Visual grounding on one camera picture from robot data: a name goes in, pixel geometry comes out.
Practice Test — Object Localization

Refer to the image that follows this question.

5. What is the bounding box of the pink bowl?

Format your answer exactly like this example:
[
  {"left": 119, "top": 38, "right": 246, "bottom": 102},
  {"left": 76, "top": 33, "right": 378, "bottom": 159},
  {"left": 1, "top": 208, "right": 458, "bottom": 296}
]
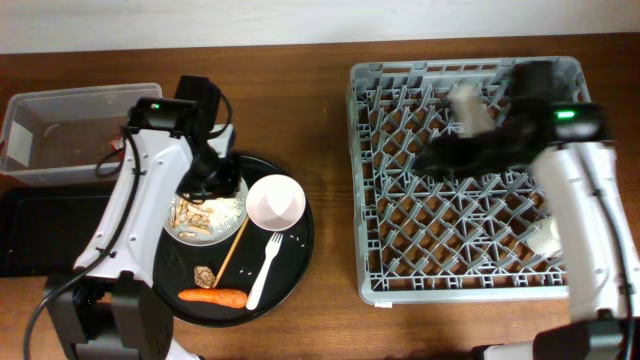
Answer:
[{"left": 246, "top": 174, "right": 306, "bottom": 232}]

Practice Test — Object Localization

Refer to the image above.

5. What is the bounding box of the red snack wrapper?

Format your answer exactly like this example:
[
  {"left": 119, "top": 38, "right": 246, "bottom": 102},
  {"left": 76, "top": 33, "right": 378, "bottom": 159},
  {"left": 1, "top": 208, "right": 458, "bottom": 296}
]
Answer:
[{"left": 109, "top": 137, "right": 125, "bottom": 151}]

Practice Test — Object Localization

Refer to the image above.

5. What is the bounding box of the small white cup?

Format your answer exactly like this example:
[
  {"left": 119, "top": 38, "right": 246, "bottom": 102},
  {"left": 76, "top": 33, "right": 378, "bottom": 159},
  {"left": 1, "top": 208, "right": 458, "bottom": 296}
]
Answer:
[{"left": 525, "top": 216, "right": 562, "bottom": 258}]

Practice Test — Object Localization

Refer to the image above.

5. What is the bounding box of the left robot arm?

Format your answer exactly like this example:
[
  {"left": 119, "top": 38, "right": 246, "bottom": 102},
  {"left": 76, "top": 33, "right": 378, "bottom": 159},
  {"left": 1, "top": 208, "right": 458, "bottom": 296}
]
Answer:
[{"left": 22, "top": 75, "right": 241, "bottom": 359}]

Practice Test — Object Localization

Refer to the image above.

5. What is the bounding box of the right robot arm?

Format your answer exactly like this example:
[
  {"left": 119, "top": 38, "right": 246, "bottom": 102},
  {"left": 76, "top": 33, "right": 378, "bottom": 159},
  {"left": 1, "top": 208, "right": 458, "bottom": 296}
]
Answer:
[{"left": 412, "top": 61, "right": 639, "bottom": 359}]

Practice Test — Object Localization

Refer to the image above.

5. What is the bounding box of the grey dishwasher rack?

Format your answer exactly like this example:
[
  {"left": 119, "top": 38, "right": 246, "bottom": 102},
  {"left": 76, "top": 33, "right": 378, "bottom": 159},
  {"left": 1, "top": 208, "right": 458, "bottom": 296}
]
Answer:
[{"left": 346, "top": 58, "right": 568, "bottom": 305}]

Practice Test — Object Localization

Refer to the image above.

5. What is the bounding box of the peanut shells pile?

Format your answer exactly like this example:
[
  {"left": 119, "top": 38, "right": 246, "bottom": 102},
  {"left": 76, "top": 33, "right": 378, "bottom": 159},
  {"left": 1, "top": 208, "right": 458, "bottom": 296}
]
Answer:
[{"left": 167, "top": 198, "right": 213, "bottom": 239}]

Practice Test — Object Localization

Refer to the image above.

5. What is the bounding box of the grey plate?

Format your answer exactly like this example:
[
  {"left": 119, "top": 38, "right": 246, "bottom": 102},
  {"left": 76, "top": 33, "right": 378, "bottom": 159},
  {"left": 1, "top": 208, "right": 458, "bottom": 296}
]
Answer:
[{"left": 164, "top": 186, "right": 248, "bottom": 246}]

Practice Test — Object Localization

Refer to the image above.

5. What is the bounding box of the wooden chopstick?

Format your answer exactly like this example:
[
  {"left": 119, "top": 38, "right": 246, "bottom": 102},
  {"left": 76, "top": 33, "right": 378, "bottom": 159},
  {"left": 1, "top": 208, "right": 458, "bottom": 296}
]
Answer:
[{"left": 212, "top": 215, "right": 249, "bottom": 289}]

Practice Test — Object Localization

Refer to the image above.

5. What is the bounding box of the white plastic fork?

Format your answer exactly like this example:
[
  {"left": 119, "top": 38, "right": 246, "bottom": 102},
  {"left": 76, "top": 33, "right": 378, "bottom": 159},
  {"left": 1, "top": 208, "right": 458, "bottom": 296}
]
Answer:
[{"left": 246, "top": 233, "right": 283, "bottom": 310}]

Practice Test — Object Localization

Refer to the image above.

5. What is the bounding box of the brown walnut shell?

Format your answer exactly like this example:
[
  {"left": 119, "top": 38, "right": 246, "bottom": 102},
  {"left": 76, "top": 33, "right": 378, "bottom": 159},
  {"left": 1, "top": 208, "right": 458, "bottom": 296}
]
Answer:
[{"left": 194, "top": 266, "right": 216, "bottom": 289}]

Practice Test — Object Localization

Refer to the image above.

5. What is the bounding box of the round black tray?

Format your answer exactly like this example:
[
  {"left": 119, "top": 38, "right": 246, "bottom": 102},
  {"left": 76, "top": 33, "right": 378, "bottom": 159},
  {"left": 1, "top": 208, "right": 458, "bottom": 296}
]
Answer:
[{"left": 149, "top": 154, "right": 316, "bottom": 328}]

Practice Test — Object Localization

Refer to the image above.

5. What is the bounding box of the orange carrot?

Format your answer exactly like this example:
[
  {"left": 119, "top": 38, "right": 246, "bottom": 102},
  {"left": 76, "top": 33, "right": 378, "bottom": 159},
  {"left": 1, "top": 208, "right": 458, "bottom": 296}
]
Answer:
[{"left": 178, "top": 288, "right": 248, "bottom": 309}]

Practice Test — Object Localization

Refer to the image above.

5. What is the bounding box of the clear plastic bin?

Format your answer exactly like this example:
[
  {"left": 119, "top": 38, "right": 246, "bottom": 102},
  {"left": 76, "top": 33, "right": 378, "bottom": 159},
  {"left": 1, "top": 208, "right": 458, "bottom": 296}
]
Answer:
[{"left": 1, "top": 83, "right": 162, "bottom": 186}]

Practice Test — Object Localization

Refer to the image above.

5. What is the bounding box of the black bin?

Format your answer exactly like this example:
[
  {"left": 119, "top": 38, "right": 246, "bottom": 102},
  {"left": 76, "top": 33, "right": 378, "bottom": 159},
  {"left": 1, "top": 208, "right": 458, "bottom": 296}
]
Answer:
[{"left": 1, "top": 185, "right": 113, "bottom": 277}]

